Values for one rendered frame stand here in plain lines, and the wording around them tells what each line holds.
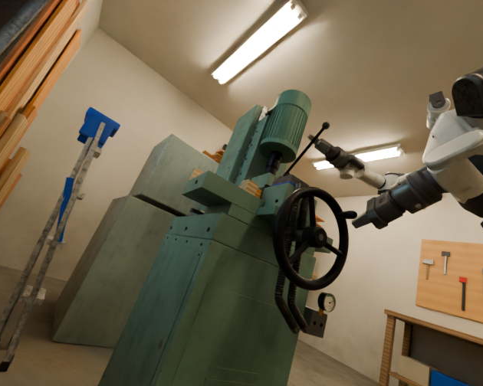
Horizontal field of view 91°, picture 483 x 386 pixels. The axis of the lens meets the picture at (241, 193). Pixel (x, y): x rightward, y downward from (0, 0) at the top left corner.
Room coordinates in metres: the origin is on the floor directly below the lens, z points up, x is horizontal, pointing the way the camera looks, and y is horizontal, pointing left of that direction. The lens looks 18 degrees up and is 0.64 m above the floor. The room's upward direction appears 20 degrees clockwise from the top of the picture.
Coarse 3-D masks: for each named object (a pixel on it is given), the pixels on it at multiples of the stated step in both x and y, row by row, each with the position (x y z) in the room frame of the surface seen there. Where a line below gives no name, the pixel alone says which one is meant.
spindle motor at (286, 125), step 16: (288, 96) 0.88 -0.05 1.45; (304, 96) 0.88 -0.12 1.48; (272, 112) 0.94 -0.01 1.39; (288, 112) 0.87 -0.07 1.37; (304, 112) 0.89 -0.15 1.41; (272, 128) 0.90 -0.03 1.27; (288, 128) 0.88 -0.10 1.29; (304, 128) 0.93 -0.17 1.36; (272, 144) 0.90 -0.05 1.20; (288, 144) 0.88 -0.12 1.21; (288, 160) 0.98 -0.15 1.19
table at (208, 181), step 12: (192, 180) 0.80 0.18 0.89; (204, 180) 0.68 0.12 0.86; (216, 180) 0.69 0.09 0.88; (192, 192) 0.78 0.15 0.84; (204, 192) 0.72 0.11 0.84; (216, 192) 0.70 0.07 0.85; (228, 192) 0.72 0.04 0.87; (240, 192) 0.73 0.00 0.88; (204, 204) 0.89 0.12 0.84; (216, 204) 0.82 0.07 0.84; (240, 204) 0.74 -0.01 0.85; (252, 204) 0.76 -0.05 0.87; (264, 216) 0.74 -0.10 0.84; (288, 216) 0.71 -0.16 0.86; (324, 252) 0.95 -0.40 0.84
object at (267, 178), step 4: (260, 176) 0.96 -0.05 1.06; (264, 176) 0.92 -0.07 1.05; (268, 176) 0.90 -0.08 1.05; (272, 176) 0.91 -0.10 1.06; (252, 180) 1.01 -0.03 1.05; (256, 180) 0.98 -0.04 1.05; (260, 180) 0.95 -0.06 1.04; (264, 180) 0.91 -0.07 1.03; (268, 180) 0.90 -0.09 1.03; (272, 180) 0.91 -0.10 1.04; (260, 184) 0.94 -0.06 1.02; (264, 184) 0.91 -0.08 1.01; (268, 184) 0.91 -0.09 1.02; (260, 188) 0.94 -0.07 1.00
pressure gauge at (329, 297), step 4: (324, 292) 0.88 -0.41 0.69; (320, 296) 0.87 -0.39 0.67; (324, 296) 0.86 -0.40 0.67; (328, 296) 0.86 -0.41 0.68; (332, 296) 0.87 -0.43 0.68; (320, 300) 0.87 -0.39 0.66; (324, 300) 0.85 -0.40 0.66; (328, 300) 0.87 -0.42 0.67; (332, 300) 0.87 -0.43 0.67; (320, 304) 0.87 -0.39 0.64; (324, 304) 0.86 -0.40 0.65; (328, 304) 0.87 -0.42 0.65; (332, 304) 0.88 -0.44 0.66; (320, 308) 0.88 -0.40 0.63; (324, 308) 0.86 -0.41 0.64; (328, 308) 0.87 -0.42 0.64; (332, 308) 0.88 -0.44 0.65; (320, 312) 0.89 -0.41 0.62
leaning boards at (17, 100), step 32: (64, 0) 1.14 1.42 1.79; (32, 32) 1.11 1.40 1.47; (64, 32) 1.43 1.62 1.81; (0, 64) 1.15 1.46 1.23; (32, 64) 1.27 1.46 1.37; (64, 64) 1.77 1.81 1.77; (0, 96) 1.19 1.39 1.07; (32, 96) 1.68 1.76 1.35; (0, 128) 1.19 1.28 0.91; (0, 160) 1.32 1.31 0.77; (0, 192) 1.50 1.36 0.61
